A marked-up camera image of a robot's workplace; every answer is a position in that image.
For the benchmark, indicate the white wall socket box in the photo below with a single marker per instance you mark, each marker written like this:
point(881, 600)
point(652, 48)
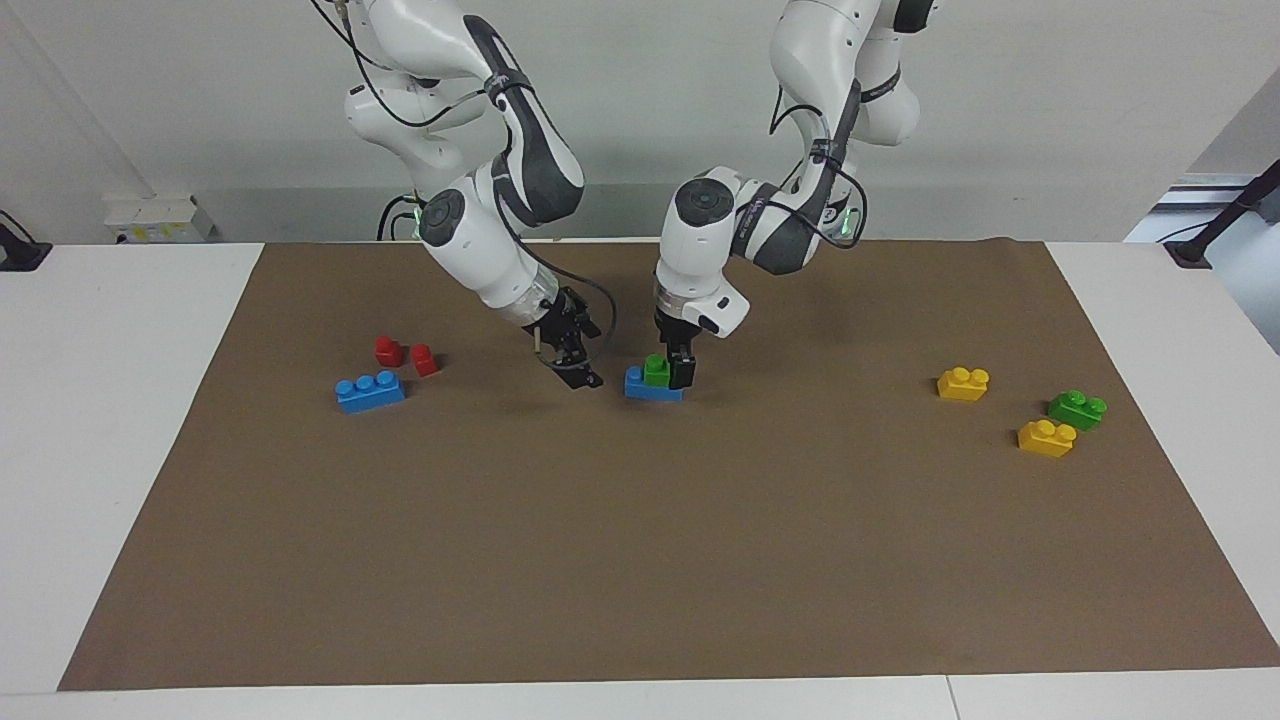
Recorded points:
point(158, 218)

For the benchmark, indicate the green two-stud toy block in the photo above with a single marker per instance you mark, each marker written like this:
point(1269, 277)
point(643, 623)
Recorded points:
point(656, 372)
point(1077, 411)

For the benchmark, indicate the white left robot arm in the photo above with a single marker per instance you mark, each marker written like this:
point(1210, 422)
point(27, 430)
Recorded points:
point(700, 250)

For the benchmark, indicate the yellow two-stud toy block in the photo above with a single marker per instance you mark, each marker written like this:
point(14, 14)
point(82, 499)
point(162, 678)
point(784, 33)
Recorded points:
point(963, 385)
point(1046, 440)

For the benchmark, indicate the black table clamp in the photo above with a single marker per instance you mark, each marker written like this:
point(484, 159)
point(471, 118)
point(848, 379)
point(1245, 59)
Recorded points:
point(22, 252)

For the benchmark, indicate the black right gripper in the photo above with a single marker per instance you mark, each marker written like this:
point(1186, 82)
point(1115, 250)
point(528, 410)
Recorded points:
point(562, 320)

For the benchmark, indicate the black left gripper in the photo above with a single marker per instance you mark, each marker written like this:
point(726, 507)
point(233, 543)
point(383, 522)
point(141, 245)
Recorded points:
point(677, 328)

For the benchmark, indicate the blue three-stud toy block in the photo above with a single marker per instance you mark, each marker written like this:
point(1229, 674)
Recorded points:
point(370, 394)
point(645, 388)

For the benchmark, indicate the black stand with foot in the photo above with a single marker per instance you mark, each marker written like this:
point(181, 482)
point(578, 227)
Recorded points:
point(1225, 215)

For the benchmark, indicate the red one-stud toy block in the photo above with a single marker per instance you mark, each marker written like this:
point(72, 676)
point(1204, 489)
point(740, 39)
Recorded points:
point(424, 361)
point(388, 351)

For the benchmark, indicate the brown table mat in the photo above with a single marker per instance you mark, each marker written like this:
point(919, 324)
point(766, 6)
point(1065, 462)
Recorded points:
point(640, 540)

